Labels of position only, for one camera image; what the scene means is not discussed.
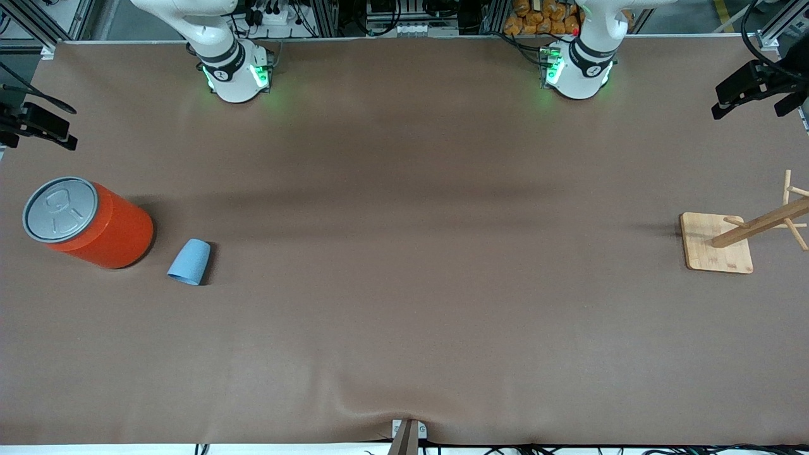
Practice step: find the aluminium frame post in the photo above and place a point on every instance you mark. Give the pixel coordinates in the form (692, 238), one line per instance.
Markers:
(774, 31)
(325, 19)
(38, 28)
(493, 18)

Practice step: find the light blue plastic cup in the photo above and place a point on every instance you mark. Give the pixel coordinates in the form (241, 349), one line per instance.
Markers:
(189, 262)

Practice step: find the white power strip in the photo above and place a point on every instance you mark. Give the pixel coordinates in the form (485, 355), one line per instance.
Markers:
(275, 16)

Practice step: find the brown table cloth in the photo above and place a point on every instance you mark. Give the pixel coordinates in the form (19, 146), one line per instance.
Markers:
(404, 253)

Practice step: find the orange can grey lid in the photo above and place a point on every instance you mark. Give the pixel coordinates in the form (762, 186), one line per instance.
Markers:
(114, 227)

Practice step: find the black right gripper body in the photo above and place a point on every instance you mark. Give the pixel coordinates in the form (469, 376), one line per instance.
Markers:
(18, 121)

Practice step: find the white terminal block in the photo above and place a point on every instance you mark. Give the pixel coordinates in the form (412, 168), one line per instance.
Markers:
(411, 29)

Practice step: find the orange snack bag pile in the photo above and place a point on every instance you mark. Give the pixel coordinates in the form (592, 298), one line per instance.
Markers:
(537, 22)

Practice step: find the wooden mug tree rack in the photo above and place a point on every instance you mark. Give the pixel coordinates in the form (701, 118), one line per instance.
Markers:
(717, 243)

